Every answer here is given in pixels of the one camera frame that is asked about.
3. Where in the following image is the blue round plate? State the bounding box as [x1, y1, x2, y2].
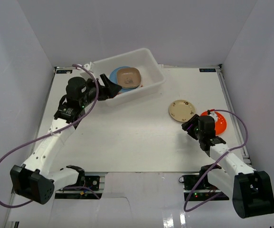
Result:
[109, 66, 142, 93]

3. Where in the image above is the brown square plate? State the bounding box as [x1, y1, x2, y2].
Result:
[116, 67, 142, 89]

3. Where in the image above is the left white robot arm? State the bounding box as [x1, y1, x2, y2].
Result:
[10, 74, 121, 205]

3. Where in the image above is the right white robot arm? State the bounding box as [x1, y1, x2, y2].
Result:
[181, 114, 274, 219]

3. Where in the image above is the white plastic bin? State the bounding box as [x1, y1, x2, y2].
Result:
[93, 48, 166, 106]

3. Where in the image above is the orange round plate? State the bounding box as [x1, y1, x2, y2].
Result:
[201, 111, 227, 135]

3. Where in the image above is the small floral cream plate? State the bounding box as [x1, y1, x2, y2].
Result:
[169, 100, 196, 123]

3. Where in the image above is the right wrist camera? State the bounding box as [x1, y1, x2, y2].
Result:
[207, 110, 218, 121]

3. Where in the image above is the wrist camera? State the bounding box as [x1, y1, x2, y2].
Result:
[77, 62, 94, 78]
[207, 110, 218, 121]

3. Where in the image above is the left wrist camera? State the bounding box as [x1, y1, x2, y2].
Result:
[77, 62, 94, 78]

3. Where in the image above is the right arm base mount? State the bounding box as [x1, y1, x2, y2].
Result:
[178, 173, 229, 201]

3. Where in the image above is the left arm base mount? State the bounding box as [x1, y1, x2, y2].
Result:
[55, 175, 104, 200]

